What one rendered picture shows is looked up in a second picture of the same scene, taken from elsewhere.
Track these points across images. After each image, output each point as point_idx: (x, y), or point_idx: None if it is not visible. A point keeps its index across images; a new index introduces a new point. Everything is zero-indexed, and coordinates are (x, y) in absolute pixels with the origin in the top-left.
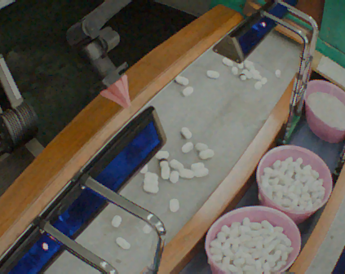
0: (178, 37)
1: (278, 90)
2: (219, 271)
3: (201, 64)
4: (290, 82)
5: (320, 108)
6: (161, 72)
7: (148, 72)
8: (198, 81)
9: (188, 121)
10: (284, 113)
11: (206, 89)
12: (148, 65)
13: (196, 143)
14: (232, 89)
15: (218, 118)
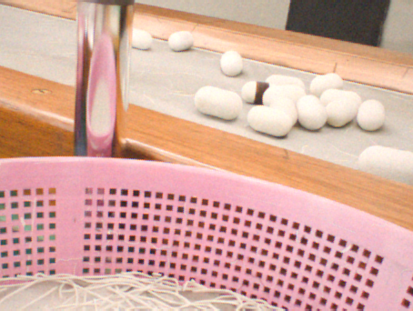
0: (374, 49)
1: None
2: None
3: (289, 75)
4: (304, 155)
5: None
6: (193, 22)
7: (186, 17)
8: (195, 61)
9: (34, 36)
10: None
11: (165, 62)
12: (215, 20)
13: None
14: (181, 83)
15: (34, 53)
